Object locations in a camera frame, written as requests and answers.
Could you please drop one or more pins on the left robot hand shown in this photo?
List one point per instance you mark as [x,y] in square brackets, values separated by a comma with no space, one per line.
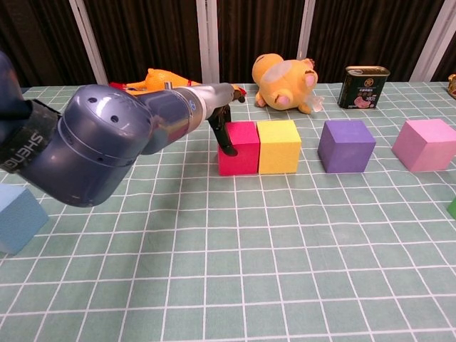
[221,96]

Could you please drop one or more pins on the magenta red foam cube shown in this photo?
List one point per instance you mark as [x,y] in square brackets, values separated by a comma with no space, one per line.
[242,149]

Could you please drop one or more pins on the yellow foam cube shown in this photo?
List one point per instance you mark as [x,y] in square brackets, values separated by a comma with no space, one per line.
[279,149]

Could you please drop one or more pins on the purple foam cube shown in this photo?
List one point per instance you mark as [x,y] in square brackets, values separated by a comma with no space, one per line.
[345,149]

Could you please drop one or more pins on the light blue foam cube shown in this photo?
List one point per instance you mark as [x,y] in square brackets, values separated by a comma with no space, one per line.
[18,217]

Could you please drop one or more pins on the green foam cube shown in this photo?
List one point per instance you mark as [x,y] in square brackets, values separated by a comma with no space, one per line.
[452,208]

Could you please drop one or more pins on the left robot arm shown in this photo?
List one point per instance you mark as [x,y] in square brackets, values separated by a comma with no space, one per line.
[99,142]

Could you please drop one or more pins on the yellow plush toy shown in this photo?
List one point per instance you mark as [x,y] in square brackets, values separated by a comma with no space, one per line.
[281,82]

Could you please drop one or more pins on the orange rubber chicken toy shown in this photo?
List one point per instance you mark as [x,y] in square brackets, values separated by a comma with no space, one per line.
[160,78]

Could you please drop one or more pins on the dark green meat can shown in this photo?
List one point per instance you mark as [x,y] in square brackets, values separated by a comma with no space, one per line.
[363,89]

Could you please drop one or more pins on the green checkered tablecloth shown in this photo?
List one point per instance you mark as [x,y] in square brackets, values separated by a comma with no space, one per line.
[228,256]

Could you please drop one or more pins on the pink foam cube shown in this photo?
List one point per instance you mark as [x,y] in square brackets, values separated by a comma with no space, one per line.
[427,146]

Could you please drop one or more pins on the white metal frame post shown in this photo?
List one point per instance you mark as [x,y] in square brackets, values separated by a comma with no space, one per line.
[208,39]
[434,39]
[306,28]
[89,42]

